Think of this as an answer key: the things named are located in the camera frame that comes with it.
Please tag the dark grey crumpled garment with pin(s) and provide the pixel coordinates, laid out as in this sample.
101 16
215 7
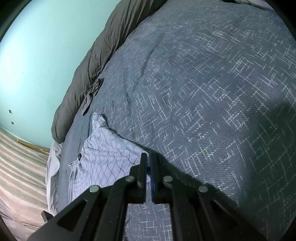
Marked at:
90 94

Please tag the striped beige curtain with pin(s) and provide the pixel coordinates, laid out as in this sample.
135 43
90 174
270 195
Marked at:
23 188

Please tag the dark grey rolled duvet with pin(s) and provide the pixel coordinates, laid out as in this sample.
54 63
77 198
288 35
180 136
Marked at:
125 18

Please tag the blue patterned bed cover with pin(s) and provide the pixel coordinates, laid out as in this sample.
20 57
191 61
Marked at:
210 86

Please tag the light grey crumpled sheet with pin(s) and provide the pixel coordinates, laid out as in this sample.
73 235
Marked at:
52 177

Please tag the light blue plaid shorts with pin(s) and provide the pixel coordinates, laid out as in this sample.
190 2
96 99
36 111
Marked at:
104 158

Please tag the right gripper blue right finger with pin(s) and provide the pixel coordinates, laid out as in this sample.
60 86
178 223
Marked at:
160 193

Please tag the wooden stick by wall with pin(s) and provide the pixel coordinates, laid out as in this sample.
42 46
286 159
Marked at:
35 147

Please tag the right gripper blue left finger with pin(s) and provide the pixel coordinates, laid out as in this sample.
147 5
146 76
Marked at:
137 189

